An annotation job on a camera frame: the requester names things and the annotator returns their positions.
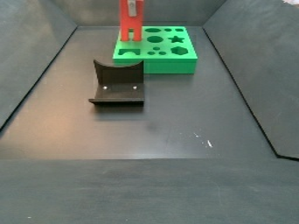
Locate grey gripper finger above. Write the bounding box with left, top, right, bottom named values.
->
left=127, top=0, right=136, bottom=17

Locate red double-square peg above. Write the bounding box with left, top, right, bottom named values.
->
left=119, top=0, right=144, bottom=41

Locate green shape-sorter block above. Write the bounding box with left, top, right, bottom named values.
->
left=112, top=26, right=197, bottom=74

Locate black curved holder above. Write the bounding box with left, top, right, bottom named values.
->
left=88, top=60, right=145, bottom=105

